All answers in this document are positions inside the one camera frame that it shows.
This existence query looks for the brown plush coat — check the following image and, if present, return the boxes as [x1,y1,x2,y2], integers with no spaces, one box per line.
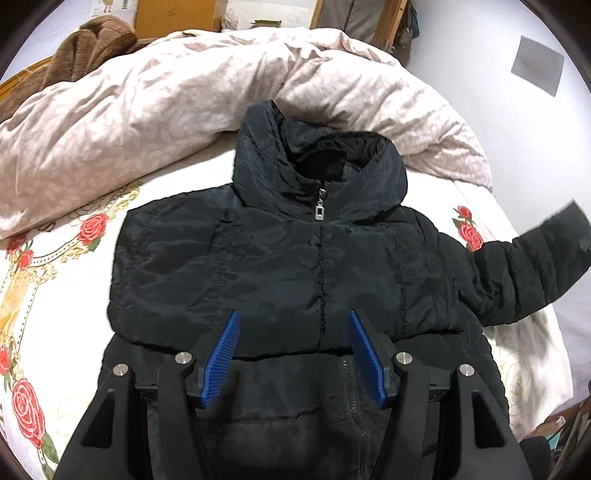
[0,15,153,123]

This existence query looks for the black padded hooded jacket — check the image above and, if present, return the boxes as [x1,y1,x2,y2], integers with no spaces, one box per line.
[95,100,591,480]

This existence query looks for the dark cloth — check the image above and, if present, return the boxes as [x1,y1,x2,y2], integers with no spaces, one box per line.
[396,0,422,65]

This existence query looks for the white rose-print bed sheet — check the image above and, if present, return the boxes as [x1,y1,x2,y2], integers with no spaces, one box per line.
[0,134,575,480]

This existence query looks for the grey wall patch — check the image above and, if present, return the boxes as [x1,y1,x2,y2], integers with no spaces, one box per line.
[512,36,565,97]

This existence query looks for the pink leaf-print quilt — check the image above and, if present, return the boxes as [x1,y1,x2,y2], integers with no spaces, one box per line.
[0,27,494,238]

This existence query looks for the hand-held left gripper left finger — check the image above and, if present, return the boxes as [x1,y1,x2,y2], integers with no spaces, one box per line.
[53,310,241,480]

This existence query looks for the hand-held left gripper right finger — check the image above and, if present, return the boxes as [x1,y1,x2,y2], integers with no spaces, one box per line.
[347,309,539,480]

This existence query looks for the wooden frame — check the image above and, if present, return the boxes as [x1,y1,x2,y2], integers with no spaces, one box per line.
[309,0,409,52]

